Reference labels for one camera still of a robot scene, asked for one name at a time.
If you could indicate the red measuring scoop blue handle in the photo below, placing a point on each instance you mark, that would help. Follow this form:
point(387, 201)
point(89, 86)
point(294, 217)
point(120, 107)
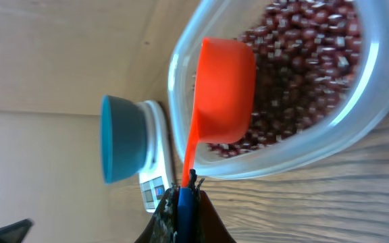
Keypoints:
point(223, 100)

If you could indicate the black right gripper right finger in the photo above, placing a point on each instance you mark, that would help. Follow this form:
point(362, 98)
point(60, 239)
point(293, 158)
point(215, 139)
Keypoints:
point(208, 226)

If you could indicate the clear plastic container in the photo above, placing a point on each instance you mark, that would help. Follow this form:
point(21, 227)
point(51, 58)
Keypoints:
point(362, 110)

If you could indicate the blue bowl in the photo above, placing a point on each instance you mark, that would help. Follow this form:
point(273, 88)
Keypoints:
point(123, 139)

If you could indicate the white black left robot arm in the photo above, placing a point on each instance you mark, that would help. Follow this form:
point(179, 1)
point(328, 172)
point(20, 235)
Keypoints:
point(16, 232)

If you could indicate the red beans in container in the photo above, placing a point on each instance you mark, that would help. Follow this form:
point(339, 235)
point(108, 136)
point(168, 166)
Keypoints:
point(307, 55)

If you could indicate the white kitchen scale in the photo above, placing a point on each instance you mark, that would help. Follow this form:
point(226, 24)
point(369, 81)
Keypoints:
point(157, 175)

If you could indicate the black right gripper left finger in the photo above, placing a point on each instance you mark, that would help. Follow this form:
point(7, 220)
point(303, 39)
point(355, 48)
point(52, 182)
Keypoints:
point(162, 226)

